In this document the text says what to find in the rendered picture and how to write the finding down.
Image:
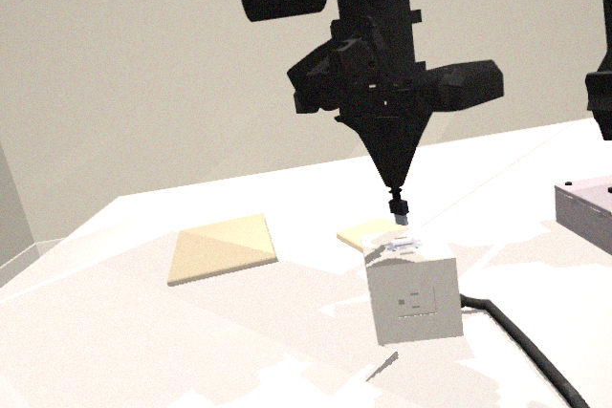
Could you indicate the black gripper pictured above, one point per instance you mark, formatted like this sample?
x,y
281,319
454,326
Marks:
x,y
391,131

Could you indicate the black usb plug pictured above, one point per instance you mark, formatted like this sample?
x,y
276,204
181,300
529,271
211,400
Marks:
x,y
397,206

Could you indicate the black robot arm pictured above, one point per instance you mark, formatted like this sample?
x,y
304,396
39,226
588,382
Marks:
x,y
327,76

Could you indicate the cream flat square slab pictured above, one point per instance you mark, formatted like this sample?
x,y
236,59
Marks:
x,y
207,250

